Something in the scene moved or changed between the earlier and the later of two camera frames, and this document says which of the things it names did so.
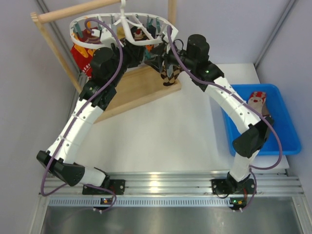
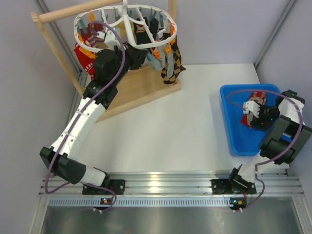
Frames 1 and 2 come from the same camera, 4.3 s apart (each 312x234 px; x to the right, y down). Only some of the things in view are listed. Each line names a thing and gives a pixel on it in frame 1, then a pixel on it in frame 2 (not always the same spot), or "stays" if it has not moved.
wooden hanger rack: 134,86 stays
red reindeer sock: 256,100 stays
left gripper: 135,53 stays
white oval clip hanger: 141,42 → 129,33
